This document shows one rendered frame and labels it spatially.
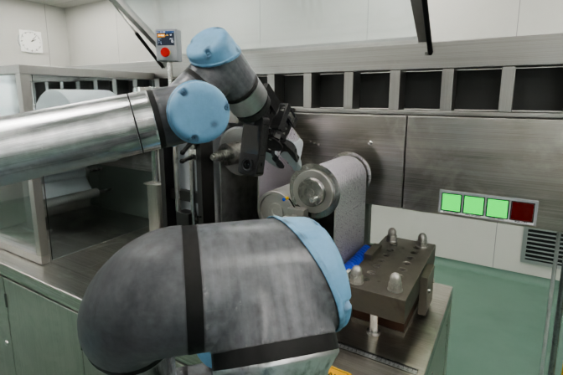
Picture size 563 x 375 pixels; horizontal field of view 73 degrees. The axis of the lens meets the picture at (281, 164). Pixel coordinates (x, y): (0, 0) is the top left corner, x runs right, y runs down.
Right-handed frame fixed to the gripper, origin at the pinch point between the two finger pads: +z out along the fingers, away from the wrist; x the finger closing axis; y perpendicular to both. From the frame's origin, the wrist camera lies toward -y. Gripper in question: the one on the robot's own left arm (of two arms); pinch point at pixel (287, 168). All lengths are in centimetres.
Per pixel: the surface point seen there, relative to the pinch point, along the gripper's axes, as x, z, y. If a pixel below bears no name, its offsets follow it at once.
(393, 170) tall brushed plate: -10, 43, 26
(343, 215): -4.4, 27.5, 1.9
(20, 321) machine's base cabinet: 111, 36, -58
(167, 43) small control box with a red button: 55, -7, 36
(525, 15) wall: -43, 168, 239
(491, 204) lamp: -39, 47, 20
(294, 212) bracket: 5.6, 19.4, -2.6
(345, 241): -4.4, 34.8, -2.8
